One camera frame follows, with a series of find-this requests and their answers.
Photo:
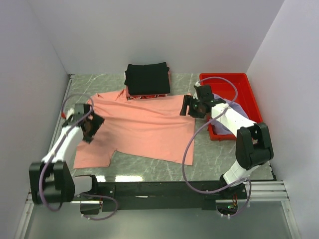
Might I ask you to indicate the red patterned folded t shirt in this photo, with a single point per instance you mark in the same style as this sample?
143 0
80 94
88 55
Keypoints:
137 97

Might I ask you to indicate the pink folded t shirt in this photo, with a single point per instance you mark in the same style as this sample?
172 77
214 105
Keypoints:
169 74

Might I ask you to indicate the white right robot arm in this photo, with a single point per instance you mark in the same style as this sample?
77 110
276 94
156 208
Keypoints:
249 156

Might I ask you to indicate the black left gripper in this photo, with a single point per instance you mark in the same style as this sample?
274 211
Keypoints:
94 126

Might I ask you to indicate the lavender t shirt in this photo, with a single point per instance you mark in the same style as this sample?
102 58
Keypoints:
228 117

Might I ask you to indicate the red plastic bin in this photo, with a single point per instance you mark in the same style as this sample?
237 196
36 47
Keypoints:
231 84

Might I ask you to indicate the aluminium front rail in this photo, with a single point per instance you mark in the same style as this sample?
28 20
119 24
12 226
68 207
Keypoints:
256 191

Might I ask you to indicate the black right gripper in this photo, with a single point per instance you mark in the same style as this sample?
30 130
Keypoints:
187 105

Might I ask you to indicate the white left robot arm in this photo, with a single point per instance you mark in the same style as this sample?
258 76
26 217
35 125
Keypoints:
50 179

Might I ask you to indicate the aluminium rail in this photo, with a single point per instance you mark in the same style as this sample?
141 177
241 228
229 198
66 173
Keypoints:
59 120
256 191

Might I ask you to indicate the aluminium left side rail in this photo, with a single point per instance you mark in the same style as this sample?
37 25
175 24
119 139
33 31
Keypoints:
59 120

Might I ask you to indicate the salmon pink t shirt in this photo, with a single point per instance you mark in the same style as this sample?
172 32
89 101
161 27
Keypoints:
149 128

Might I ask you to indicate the black folded t shirt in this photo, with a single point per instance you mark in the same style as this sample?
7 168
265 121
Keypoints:
150 79

